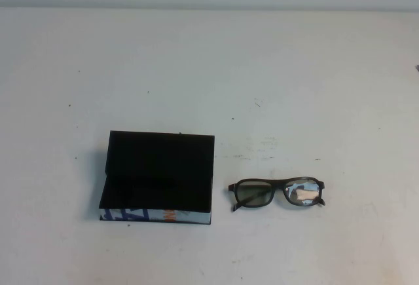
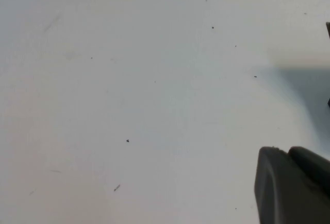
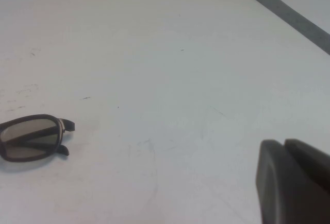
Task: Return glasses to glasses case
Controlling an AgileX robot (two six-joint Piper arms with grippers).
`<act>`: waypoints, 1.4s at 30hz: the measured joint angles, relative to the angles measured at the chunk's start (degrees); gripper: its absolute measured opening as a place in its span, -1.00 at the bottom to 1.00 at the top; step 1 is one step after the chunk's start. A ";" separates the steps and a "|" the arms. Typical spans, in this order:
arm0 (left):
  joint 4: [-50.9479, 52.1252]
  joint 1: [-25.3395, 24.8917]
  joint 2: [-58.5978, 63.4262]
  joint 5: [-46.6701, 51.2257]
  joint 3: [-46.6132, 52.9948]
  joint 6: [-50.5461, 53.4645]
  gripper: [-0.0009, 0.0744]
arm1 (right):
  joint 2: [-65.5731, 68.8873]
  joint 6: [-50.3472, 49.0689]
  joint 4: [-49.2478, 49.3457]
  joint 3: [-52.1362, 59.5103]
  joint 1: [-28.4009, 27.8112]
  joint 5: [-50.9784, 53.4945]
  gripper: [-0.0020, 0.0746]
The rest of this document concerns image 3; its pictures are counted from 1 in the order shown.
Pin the grey tape strip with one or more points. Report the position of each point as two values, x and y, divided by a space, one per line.
283 5

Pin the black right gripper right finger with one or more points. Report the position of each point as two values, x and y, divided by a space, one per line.
314 164

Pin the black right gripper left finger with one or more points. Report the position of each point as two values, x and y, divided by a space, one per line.
278 188

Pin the dark brown framed sunglasses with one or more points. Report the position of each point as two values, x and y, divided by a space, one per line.
25 137

